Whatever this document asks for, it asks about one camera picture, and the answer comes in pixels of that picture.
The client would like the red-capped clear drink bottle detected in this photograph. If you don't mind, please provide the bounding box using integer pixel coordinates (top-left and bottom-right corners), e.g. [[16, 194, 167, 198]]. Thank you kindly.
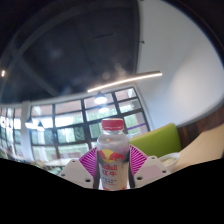
[[96, 118, 131, 191]]

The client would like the long curved ceiling light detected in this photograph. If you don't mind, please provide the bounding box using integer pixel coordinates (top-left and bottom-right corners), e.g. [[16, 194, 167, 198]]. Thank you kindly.
[[86, 70, 163, 94]]

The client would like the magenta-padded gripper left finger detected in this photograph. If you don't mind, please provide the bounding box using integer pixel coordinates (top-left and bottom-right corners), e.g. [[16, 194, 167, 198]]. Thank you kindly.
[[57, 147, 101, 189]]

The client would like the group of pendant lamps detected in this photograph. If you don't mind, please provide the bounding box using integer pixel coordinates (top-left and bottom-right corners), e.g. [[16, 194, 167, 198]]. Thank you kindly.
[[24, 91, 111, 132]]

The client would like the green bench backrest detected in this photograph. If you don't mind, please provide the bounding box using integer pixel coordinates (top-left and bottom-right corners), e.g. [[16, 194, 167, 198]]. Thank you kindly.
[[129, 123, 183, 159]]

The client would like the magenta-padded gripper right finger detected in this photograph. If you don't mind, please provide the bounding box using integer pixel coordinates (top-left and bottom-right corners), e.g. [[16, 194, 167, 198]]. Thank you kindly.
[[128, 144, 172, 188]]

